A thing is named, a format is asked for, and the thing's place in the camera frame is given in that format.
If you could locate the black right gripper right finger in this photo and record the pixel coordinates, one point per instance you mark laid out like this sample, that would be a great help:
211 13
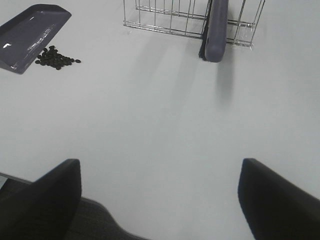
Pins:
274 208

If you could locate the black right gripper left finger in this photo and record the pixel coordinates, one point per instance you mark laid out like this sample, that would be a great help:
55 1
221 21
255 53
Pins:
44 209

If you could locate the pile of coffee beans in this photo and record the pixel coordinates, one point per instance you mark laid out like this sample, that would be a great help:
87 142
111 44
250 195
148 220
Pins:
51 57

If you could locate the purple plastic dustpan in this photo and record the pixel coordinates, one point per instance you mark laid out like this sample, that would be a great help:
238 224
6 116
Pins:
23 37

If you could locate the chrome wire dish rack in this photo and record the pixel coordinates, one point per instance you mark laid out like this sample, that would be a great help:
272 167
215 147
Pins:
187 18

